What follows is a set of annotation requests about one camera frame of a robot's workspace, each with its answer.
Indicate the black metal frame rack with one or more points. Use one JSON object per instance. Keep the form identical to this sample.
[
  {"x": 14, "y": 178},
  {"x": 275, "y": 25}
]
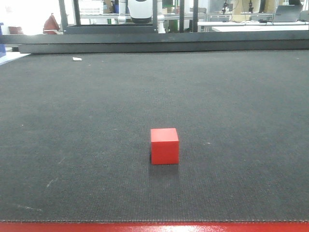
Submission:
[{"x": 124, "y": 24}]

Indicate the white background desk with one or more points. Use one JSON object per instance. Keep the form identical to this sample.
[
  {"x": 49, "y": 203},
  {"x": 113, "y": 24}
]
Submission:
[{"x": 250, "y": 26}]

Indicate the dark red bag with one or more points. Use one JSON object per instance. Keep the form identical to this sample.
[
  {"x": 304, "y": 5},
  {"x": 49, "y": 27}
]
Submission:
[{"x": 51, "y": 26}]

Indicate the blue bin at left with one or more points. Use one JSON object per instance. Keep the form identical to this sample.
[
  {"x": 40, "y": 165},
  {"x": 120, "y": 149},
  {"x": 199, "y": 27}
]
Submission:
[{"x": 2, "y": 46}]

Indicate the black woven table mat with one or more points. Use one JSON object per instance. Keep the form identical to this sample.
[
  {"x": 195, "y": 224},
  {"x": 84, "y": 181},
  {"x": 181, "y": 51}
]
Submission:
[{"x": 213, "y": 136}]

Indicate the grey laptop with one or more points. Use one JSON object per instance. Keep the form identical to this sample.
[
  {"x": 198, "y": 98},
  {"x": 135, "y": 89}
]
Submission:
[{"x": 287, "y": 13}]

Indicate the red magnetic cube block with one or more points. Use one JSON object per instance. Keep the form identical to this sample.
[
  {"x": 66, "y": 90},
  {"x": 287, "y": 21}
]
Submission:
[{"x": 164, "y": 146}]

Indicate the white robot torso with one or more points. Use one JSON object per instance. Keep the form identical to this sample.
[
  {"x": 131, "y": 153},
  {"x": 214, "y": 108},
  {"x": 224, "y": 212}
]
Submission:
[{"x": 141, "y": 11}]

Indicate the black rear table rail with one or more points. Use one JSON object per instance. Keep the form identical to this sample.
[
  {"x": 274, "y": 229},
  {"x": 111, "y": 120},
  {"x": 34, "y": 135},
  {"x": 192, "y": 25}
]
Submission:
[{"x": 162, "y": 43}]

